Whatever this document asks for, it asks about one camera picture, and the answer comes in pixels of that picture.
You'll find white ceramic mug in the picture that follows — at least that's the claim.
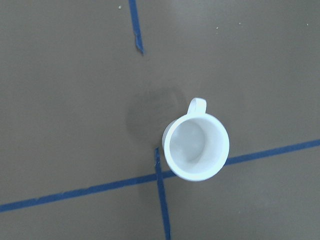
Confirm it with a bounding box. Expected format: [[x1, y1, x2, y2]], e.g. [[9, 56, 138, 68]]
[[162, 97, 230, 182]]

